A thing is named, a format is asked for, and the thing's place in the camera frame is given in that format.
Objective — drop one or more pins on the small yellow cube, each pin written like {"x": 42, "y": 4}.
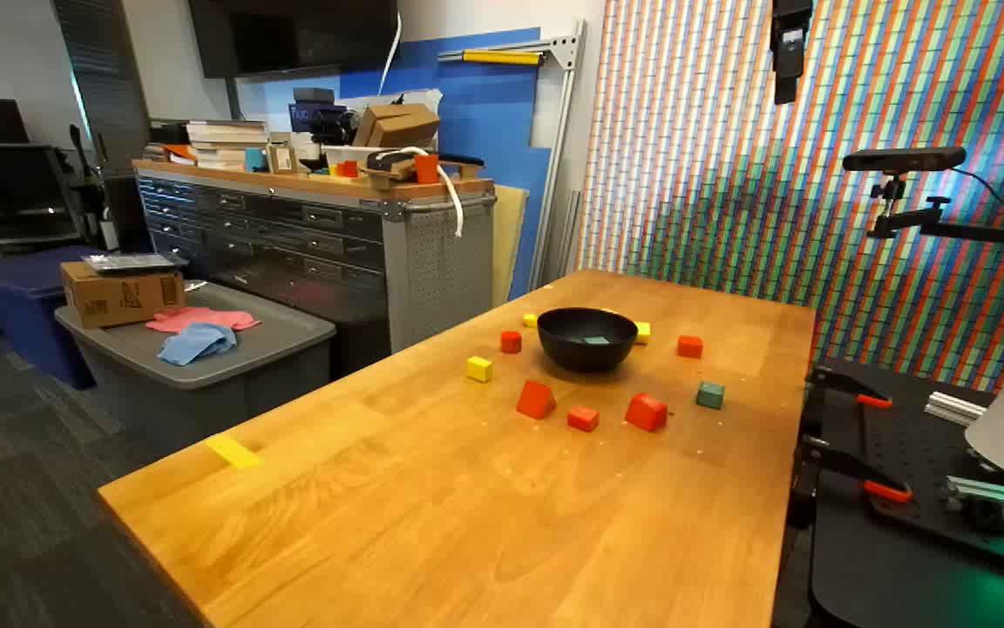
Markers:
{"x": 528, "y": 319}
{"x": 479, "y": 369}

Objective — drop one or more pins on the small red cube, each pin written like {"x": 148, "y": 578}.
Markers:
{"x": 509, "y": 339}
{"x": 582, "y": 415}

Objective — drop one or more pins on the large red block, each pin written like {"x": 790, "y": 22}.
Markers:
{"x": 645, "y": 414}

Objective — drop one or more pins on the black bowl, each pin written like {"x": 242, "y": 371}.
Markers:
{"x": 588, "y": 349}

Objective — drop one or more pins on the red house-shaped block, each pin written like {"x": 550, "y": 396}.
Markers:
{"x": 536, "y": 398}

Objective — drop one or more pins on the yellow house-shaped block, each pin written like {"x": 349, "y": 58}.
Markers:
{"x": 641, "y": 332}

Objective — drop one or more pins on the green wooden block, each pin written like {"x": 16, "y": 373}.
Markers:
{"x": 709, "y": 396}

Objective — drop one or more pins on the tan board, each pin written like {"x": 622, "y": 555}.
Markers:
{"x": 509, "y": 237}

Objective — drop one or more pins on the orange cup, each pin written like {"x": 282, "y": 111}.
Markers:
{"x": 428, "y": 169}

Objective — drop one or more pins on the blue foam board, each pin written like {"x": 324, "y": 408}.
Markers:
{"x": 488, "y": 126}

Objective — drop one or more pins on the large orange cube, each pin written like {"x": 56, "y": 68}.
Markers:
{"x": 687, "y": 348}

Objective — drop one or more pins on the open cardboard box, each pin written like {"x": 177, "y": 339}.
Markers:
{"x": 400, "y": 122}

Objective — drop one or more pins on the gray metal drawer cabinet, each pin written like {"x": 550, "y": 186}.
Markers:
{"x": 295, "y": 248}

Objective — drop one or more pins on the yellow bar tool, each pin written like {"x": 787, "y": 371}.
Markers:
{"x": 503, "y": 54}

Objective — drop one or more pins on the black equipment pile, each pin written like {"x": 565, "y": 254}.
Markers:
{"x": 318, "y": 116}

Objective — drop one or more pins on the pink cloth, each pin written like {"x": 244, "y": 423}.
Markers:
{"x": 208, "y": 319}

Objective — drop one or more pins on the gray storage bin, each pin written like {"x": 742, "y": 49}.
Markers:
{"x": 209, "y": 378}

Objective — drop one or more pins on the yellow tape strip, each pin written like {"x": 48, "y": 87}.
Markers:
{"x": 232, "y": 450}

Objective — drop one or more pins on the blue cloth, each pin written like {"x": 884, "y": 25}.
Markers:
{"x": 193, "y": 342}

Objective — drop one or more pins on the stack of books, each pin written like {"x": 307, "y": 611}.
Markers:
{"x": 224, "y": 142}

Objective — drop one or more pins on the gray flat packet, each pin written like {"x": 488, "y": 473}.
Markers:
{"x": 130, "y": 262}

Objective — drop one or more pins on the brown cardboard box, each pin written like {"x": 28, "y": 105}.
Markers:
{"x": 120, "y": 299}

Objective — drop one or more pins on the blue plastic tote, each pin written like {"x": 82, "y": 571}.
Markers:
{"x": 24, "y": 308}

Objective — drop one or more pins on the white shelf bracket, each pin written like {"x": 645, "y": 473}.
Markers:
{"x": 565, "y": 48}

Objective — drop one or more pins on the black wall monitor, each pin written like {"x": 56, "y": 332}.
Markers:
{"x": 295, "y": 36}

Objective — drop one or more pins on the black stereo camera bar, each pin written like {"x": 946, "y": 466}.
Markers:
{"x": 905, "y": 158}

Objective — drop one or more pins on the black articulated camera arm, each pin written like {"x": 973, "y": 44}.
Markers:
{"x": 968, "y": 227}

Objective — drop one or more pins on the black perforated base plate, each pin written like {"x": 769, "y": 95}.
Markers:
{"x": 909, "y": 558}

